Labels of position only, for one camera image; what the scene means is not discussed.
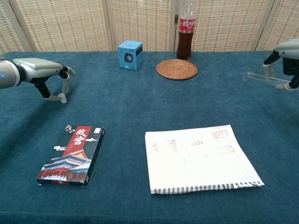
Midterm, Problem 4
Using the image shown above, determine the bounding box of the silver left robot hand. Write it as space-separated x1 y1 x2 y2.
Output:
13 58 76 104

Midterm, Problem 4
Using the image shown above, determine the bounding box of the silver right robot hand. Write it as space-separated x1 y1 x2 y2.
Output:
263 38 299 91

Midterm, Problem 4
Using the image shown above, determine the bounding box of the clear glass test tube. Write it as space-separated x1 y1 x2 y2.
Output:
242 71 292 86

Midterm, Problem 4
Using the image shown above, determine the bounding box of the woven bamboo folding screen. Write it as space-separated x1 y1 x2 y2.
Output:
0 0 299 56

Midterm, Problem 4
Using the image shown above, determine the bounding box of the light blue speaker box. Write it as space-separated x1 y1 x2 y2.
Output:
117 40 144 70

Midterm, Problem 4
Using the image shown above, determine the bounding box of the black red palace book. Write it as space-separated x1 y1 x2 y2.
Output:
36 125 106 189

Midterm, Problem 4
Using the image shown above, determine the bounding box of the cola bottle with red label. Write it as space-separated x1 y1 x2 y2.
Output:
176 0 197 60

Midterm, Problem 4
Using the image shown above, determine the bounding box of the dark teal tablecloth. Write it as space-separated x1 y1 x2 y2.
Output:
0 50 299 224

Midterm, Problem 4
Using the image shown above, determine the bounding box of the round woven rattan coaster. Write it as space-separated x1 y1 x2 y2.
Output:
156 59 199 81

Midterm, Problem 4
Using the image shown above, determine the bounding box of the white spiral notebook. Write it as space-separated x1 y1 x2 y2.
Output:
144 124 265 196

